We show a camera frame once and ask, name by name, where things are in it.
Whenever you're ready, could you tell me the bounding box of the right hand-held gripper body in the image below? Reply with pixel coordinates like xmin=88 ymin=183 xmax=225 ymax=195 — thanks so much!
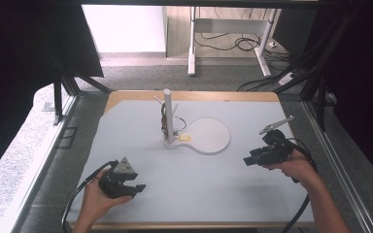
xmin=258 ymin=116 xmax=295 ymax=166

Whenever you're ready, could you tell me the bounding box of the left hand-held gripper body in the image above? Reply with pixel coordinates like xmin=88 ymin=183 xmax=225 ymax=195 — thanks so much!
xmin=98 ymin=156 xmax=139 ymax=199

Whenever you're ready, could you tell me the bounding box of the white key rack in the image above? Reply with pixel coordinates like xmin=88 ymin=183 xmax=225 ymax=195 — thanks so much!
xmin=153 ymin=87 xmax=231 ymax=155

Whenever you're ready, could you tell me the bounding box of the black lanyard keychain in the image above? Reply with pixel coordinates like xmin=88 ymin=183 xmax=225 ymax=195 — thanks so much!
xmin=159 ymin=102 xmax=170 ymax=139

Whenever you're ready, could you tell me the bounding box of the person's left hand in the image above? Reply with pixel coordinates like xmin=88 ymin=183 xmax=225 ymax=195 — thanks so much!
xmin=79 ymin=168 xmax=133 ymax=225

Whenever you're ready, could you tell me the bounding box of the person's right hand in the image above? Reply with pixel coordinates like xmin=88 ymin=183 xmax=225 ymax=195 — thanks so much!
xmin=263 ymin=150 xmax=319 ymax=190

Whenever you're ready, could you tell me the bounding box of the white table mat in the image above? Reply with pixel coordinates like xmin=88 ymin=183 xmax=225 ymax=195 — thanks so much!
xmin=67 ymin=99 xmax=319 ymax=224

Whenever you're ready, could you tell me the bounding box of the white power strip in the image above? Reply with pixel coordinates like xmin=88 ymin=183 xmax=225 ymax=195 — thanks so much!
xmin=278 ymin=71 xmax=297 ymax=86

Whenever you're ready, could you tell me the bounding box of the wooden table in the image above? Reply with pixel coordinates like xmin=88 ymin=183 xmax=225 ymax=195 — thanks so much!
xmin=86 ymin=90 xmax=319 ymax=231

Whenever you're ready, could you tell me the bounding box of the black curtain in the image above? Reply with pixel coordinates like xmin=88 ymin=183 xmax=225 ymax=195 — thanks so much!
xmin=304 ymin=0 xmax=373 ymax=192
xmin=0 ymin=0 xmax=105 ymax=185

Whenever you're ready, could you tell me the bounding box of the left hand-held gripper cable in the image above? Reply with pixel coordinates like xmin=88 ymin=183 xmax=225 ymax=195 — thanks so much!
xmin=61 ymin=159 xmax=119 ymax=233

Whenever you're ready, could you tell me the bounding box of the hand-held gripper cable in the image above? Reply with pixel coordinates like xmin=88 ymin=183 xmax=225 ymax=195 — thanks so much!
xmin=280 ymin=137 xmax=319 ymax=233
xmin=61 ymin=159 xmax=119 ymax=233

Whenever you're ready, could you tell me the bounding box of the aluminium frame rail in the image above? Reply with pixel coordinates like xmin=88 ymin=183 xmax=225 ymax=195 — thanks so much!
xmin=302 ymin=100 xmax=373 ymax=233
xmin=11 ymin=95 xmax=81 ymax=233

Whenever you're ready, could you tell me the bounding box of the right hand-held gripper cable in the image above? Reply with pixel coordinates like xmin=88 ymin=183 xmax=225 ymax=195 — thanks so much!
xmin=280 ymin=137 xmax=319 ymax=233

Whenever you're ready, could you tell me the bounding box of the black metal frame strut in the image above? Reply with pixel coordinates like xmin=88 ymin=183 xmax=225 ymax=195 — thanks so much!
xmin=47 ymin=48 xmax=115 ymax=126
xmin=273 ymin=9 xmax=360 ymax=132

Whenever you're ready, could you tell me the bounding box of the tangle of black floor cables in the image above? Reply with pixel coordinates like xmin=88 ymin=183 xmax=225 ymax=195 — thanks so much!
xmin=193 ymin=7 xmax=302 ymax=92

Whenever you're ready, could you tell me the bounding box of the white desk frame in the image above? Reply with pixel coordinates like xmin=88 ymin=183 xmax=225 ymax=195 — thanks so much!
xmin=187 ymin=6 xmax=278 ymax=78

